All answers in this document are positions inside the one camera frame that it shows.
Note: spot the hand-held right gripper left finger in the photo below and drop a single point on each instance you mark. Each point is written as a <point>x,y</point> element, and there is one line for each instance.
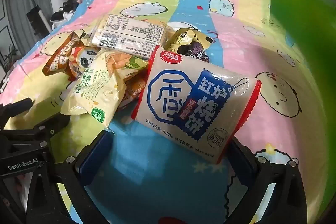
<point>105,145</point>

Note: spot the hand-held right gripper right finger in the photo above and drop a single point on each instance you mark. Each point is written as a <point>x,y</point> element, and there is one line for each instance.
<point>245,161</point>

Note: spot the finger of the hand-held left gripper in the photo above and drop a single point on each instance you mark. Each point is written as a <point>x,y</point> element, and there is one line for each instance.
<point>50,124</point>
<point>15,107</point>

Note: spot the yellow green snack packet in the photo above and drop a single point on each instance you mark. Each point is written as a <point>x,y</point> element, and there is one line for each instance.
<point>99,92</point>

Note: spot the small orange snack packet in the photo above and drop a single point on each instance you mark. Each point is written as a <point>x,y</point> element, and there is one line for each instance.
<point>134,90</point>

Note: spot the orange panda snack packet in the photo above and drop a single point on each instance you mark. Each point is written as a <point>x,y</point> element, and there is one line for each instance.
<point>65,58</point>

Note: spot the white blue red-edged snack packet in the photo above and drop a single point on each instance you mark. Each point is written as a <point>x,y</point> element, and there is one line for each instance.
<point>183,108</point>

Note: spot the long clear cracker packet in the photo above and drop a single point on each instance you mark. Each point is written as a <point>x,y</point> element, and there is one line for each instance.
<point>126,35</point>

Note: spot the dark purple snack packet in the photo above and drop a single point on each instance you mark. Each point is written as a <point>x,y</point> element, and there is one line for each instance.
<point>197,53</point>

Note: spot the gold snack packet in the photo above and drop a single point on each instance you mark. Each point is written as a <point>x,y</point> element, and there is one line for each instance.
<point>183,39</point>

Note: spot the green box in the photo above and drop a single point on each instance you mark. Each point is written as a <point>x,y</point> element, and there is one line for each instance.
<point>302,16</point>

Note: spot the stick vacuum cleaner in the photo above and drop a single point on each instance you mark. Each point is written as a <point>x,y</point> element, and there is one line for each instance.
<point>36,14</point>

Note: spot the black and white cloth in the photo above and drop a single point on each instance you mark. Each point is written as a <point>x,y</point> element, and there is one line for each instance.
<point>64,10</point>

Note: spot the striped cartoon printed blanket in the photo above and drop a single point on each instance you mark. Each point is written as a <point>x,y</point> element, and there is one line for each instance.
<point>183,3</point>

